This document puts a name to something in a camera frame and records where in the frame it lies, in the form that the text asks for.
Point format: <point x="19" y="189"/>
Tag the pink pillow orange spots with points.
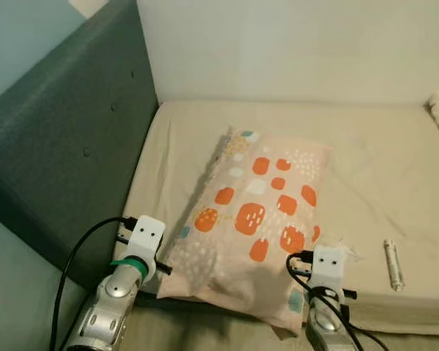
<point x="249" y="219"/>

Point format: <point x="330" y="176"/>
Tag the mattress with beige sheet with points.
<point x="388" y="183"/>

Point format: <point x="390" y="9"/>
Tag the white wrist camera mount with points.
<point x="329" y="265"/>
<point x="145" y="238"/>

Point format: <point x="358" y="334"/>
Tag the white tissue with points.
<point x="349" y="250"/>

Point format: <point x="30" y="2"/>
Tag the dark grey upholstered headboard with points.
<point x="58" y="146"/>

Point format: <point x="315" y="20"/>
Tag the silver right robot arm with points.
<point x="325" y="329"/>

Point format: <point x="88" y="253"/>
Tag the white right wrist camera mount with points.
<point x="329" y="265"/>

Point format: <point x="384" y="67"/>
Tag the silver tube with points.
<point x="393" y="265"/>

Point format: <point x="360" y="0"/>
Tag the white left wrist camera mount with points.
<point x="145" y="238"/>

